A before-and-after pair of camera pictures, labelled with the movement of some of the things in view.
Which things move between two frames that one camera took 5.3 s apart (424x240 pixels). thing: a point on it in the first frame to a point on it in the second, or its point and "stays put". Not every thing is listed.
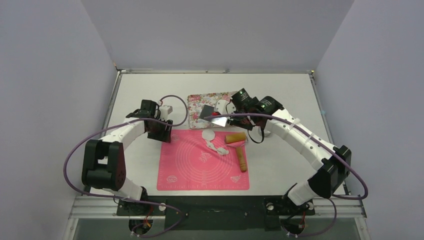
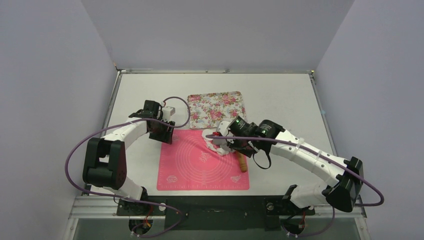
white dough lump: [208, 134] stays put
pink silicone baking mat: [188, 162] stays put
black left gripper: [163, 136] stays put
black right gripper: [234, 117] to [239, 145]
